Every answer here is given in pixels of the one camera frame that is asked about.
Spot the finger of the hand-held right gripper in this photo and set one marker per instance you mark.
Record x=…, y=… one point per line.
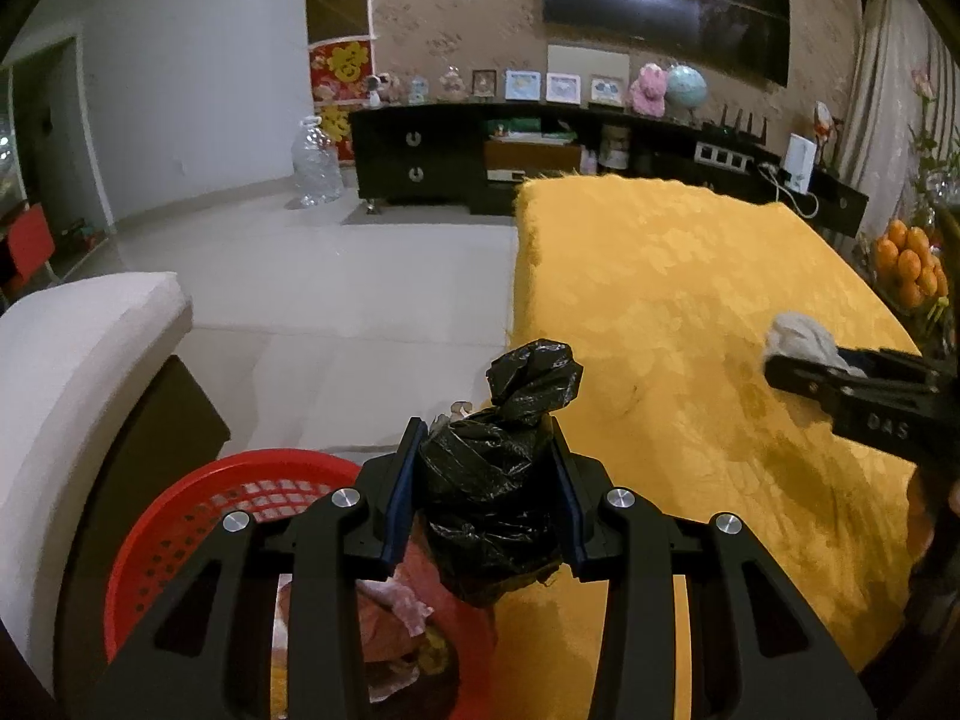
x=802, y=379
x=892, y=358

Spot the red festive wall poster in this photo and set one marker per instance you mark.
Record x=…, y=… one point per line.
x=341, y=64

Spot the white picture frame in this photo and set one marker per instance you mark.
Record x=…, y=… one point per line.
x=606, y=91
x=522, y=85
x=563, y=88

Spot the white power sockets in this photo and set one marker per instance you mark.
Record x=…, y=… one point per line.
x=722, y=154

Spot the red white figurine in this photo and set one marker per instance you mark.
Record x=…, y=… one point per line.
x=825, y=124

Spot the yellow tablecloth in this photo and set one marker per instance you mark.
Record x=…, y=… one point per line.
x=675, y=277

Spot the red chair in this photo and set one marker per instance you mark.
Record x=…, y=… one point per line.
x=26, y=240

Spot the black television cabinet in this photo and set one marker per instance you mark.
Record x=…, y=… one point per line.
x=390, y=157

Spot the glass dome ornament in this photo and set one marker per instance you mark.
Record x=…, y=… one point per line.
x=451, y=84

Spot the black plastic bag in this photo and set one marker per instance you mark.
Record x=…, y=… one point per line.
x=480, y=465

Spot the clear large water jug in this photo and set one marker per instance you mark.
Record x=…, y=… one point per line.
x=315, y=165

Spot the dark wooden picture frame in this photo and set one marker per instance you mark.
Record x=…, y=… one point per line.
x=484, y=84

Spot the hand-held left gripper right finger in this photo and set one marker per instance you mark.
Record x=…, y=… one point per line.
x=566, y=510

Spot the white wall panel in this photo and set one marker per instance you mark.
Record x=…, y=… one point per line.
x=587, y=60

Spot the blue globe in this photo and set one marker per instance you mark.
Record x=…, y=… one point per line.
x=685, y=85

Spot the artificial flower arrangement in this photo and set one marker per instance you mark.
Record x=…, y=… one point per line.
x=924, y=82

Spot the clear plastic bag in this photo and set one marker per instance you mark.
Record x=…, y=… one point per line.
x=405, y=600

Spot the small glass ornament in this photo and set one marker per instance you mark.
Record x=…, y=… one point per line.
x=416, y=90

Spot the dark brown sofa base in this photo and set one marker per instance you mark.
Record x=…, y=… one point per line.
x=165, y=420

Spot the white cushioned sofa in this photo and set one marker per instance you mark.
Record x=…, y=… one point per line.
x=75, y=360

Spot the black router with antennas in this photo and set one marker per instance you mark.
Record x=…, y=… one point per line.
x=739, y=136

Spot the pile of oranges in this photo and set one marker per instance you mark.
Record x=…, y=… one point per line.
x=907, y=262

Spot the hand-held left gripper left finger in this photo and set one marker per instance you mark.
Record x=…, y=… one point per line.
x=397, y=510

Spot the pink plush toy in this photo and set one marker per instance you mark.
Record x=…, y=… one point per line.
x=646, y=90

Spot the white tissue paper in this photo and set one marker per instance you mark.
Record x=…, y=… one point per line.
x=799, y=337

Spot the beige curtain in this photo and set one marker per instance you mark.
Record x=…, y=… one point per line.
x=885, y=90

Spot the white box device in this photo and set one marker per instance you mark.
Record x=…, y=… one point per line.
x=799, y=161

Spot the black wall television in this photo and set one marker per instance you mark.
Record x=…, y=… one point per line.
x=675, y=7

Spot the red plastic mesh basket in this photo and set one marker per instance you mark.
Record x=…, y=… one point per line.
x=187, y=510

